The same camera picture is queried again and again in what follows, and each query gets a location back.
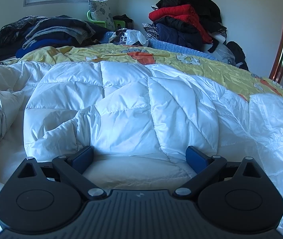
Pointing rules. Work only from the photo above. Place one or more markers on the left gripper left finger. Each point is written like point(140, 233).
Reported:
point(70, 168)

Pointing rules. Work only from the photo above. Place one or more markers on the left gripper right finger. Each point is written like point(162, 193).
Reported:
point(207, 170)

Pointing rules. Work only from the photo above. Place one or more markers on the white quilted down jacket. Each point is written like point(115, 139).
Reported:
point(139, 119)

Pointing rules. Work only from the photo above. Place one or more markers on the dark folded clothes pile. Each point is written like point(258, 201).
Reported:
point(34, 32)

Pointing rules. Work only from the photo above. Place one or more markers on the yellow carrot print bedspread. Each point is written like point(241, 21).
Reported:
point(239, 81)

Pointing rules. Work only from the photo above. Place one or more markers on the light blue knitted blanket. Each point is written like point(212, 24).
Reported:
point(156, 44)

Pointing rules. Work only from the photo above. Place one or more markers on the navy garment on pile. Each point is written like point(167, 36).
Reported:
point(180, 33)

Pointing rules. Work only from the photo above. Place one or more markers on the white black plastic bag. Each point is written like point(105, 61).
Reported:
point(128, 37)

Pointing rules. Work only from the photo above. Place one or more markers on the green plastic chair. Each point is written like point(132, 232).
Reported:
point(117, 24)

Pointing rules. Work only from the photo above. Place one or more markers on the black jacket on pile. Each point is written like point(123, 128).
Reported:
point(209, 13)

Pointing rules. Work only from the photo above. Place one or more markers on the red garment on pile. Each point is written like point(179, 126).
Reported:
point(184, 13)

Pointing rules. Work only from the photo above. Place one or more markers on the patterned cushion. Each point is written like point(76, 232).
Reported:
point(100, 11)

